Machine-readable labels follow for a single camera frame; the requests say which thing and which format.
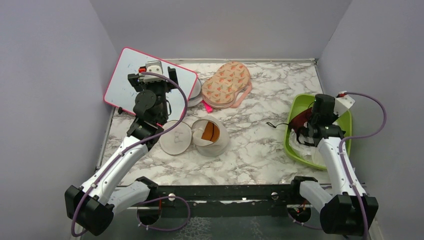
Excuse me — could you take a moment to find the white round object behind whiteboard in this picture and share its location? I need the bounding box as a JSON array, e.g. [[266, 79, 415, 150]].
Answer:
[[187, 78, 203, 108]]

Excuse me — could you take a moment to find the pink framed whiteboard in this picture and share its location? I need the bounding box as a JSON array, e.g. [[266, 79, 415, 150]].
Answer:
[[103, 47, 198, 115]]

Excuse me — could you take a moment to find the green plastic basin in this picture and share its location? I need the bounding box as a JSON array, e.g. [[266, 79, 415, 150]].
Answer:
[[283, 94, 353, 171]]

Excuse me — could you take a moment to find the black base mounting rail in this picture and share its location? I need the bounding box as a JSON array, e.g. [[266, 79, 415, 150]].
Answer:
[[136, 184, 312, 225]]

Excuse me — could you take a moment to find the orange patterned bra wash bag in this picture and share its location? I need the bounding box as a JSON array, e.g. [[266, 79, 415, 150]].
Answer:
[[201, 61, 253, 109]]

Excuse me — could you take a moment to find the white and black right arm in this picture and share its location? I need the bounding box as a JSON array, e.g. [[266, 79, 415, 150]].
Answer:
[[288, 91, 379, 240]]

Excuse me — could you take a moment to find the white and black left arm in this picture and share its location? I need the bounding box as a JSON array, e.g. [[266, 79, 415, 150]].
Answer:
[[64, 65, 188, 238]]

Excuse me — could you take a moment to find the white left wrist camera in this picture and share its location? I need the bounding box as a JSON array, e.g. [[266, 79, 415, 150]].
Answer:
[[138, 60, 163, 84]]

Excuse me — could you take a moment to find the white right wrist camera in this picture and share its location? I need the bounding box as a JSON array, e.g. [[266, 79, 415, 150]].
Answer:
[[333, 91, 356, 117]]

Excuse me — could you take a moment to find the black and orange bra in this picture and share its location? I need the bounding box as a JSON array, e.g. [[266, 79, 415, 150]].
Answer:
[[201, 121, 221, 143]]

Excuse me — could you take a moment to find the dark red cloth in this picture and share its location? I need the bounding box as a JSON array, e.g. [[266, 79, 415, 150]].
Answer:
[[288, 107, 312, 133]]

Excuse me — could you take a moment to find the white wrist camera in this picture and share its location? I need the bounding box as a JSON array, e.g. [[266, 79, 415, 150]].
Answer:
[[333, 91, 356, 117], [138, 60, 163, 84]]

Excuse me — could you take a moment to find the white mesh laundry bag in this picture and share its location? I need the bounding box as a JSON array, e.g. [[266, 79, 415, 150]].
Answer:
[[158, 116, 230, 157]]

